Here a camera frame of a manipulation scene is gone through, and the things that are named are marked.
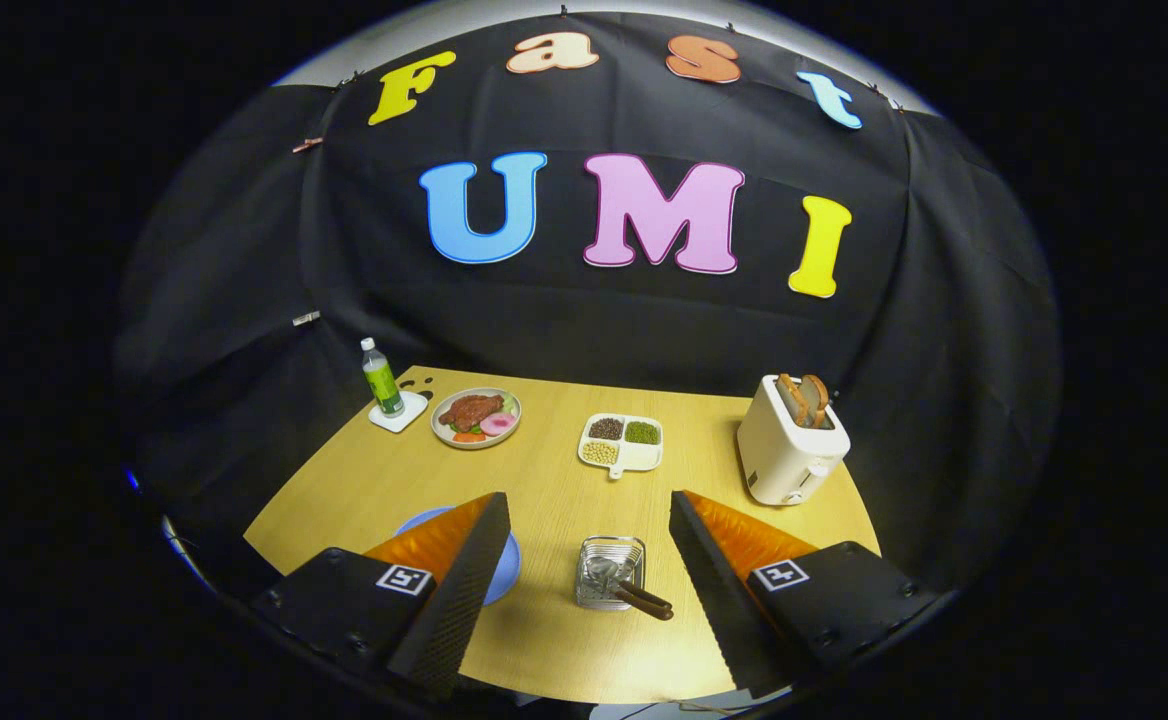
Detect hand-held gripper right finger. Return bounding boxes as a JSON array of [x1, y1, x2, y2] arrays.
[[669, 489, 940, 701]]

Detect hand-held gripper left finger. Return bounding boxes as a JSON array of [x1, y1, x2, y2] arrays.
[[249, 490, 513, 701]]

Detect metal fork brown handle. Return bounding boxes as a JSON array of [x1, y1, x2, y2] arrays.
[[599, 580, 675, 622]]

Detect metal spoon brown handle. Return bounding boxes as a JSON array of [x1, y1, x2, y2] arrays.
[[586, 556, 673, 611]]

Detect blue round plate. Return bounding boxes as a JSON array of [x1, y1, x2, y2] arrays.
[[394, 506, 523, 607]]

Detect white divided bean tray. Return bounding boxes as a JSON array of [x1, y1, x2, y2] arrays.
[[578, 413, 664, 481]]

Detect white toaster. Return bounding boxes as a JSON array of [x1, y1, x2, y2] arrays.
[[736, 374, 852, 507]]

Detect white round food plate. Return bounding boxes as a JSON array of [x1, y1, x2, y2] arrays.
[[430, 387, 523, 451]]

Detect brown steak piece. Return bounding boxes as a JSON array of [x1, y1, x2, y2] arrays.
[[439, 393, 505, 431]]

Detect white square coaster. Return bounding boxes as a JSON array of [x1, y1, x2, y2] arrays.
[[368, 390, 430, 434]]

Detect green label plastic bottle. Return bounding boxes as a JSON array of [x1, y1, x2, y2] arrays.
[[361, 337, 406, 418]]

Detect metal wire basket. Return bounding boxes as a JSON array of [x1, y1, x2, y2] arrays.
[[575, 535, 647, 612]]

